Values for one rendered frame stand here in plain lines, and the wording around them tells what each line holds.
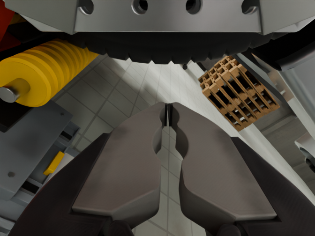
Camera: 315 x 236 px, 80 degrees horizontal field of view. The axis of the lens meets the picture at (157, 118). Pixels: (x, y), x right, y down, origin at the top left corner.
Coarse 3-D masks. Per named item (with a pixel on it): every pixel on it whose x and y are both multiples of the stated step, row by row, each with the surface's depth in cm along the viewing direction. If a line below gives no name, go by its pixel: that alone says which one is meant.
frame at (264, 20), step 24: (24, 0) 15; (48, 0) 15; (72, 0) 15; (96, 0) 15; (120, 0) 15; (168, 0) 15; (216, 0) 15; (240, 0) 15; (264, 0) 15; (288, 0) 15; (312, 0) 15; (48, 24) 16; (72, 24) 16; (96, 24) 16; (120, 24) 16; (144, 24) 16; (168, 24) 16; (192, 24) 16; (216, 24) 16; (240, 24) 16; (264, 24) 16; (288, 24) 16
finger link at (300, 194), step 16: (240, 144) 8; (256, 160) 8; (256, 176) 7; (272, 176) 7; (272, 192) 6; (288, 192) 6; (288, 208) 6; (304, 208) 6; (240, 224) 6; (256, 224) 5; (272, 224) 5; (288, 224) 5; (304, 224) 5
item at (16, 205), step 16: (64, 128) 68; (80, 128) 70; (64, 144) 61; (48, 160) 56; (32, 176) 51; (48, 176) 51; (16, 192) 44; (32, 192) 45; (0, 208) 42; (16, 208) 44; (0, 224) 40
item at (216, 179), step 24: (192, 120) 10; (192, 144) 8; (216, 144) 8; (192, 168) 7; (216, 168) 7; (240, 168) 7; (192, 192) 6; (216, 192) 6; (240, 192) 6; (192, 216) 7; (216, 216) 6; (240, 216) 6; (264, 216) 6
